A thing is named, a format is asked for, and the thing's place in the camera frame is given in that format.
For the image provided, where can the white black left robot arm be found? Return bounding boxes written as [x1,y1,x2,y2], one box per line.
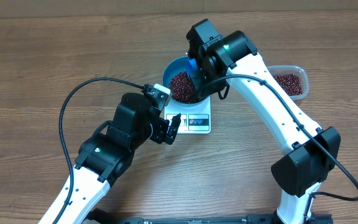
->
[40,90,181,223]

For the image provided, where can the red beans in bowl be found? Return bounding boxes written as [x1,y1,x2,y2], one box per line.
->
[168,70,195,103]

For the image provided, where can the clear plastic container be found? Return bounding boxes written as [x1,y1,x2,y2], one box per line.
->
[267,65,309,101]

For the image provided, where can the blue plastic measuring scoop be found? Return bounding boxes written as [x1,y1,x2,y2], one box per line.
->
[186,58,199,77]

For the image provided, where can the white digital kitchen scale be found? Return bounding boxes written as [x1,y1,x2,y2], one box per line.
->
[164,97,211,134]

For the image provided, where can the red adzuki beans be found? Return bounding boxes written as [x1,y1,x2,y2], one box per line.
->
[274,74,303,96]

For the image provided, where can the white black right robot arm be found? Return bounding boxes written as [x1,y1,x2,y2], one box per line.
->
[186,19,341,223]

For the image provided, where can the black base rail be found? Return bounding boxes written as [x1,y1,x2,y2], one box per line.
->
[85,208,334,224]

